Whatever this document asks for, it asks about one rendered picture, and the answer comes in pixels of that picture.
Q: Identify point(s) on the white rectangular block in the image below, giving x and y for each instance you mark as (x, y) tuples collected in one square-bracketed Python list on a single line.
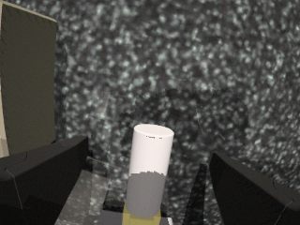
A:
[(112, 218)]

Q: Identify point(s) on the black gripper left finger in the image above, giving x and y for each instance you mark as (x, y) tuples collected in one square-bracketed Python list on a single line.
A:
[(35, 184)]

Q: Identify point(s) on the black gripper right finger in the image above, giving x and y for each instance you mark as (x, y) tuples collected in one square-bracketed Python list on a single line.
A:
[(246, 197)]

